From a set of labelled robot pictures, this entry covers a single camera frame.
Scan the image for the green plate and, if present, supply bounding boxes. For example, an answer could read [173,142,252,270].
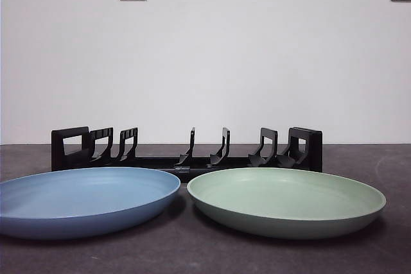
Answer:
[186,167,387,241]

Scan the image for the blue plate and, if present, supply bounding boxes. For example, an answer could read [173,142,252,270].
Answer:
[0,167,182,240]

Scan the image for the black plate rack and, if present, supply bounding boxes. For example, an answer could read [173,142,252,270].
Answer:
[51,126,323,182]

